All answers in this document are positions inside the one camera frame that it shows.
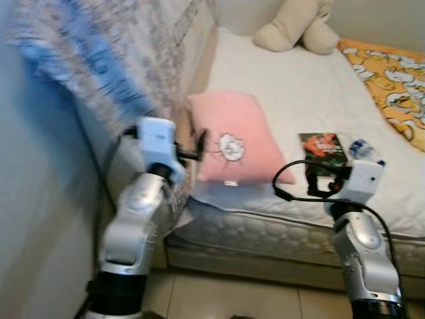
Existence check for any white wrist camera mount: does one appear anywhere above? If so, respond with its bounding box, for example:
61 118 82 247
136 117 188 183
337 159 386 204

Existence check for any dark book with red cover art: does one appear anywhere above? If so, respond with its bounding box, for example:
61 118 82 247
299 132 351 179

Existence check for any beige headboard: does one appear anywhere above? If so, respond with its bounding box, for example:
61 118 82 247
189 23 220 134

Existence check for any pink pillow with cartoon print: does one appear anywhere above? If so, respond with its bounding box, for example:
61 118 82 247
187 91 278 187

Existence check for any yellow cartoon print blanket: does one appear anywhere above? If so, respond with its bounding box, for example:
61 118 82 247
337 39 425 154

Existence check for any floral patterned white bedsheet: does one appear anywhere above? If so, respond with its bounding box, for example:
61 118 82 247
7 0 218 223

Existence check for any beige plush toy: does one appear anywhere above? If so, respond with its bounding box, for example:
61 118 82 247
252 0 341 55

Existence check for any clear plastic water bottle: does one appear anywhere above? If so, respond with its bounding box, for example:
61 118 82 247
348 138 386 167

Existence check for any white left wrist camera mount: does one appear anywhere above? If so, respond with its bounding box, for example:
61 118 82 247
136 117 188 183

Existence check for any grey bed base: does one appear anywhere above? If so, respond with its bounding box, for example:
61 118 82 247
165 236 425 300

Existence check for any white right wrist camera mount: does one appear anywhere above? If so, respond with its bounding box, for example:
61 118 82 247
337 159 386 204

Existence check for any white quilted mattress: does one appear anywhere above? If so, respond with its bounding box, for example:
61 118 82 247
169 27 425 257

